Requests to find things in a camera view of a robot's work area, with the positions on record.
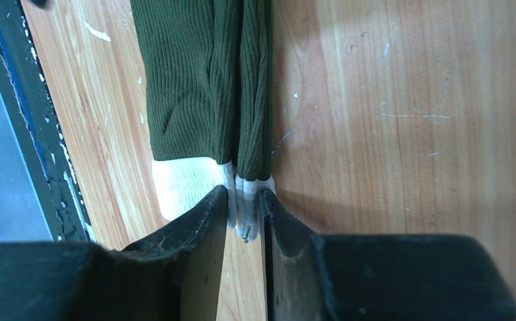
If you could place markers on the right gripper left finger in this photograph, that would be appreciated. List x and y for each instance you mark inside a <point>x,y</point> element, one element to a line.
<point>175,272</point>

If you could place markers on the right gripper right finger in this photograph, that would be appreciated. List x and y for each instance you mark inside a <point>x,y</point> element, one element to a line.
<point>291,279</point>

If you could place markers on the green underwear white waistband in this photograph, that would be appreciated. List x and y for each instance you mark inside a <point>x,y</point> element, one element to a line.
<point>207,65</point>

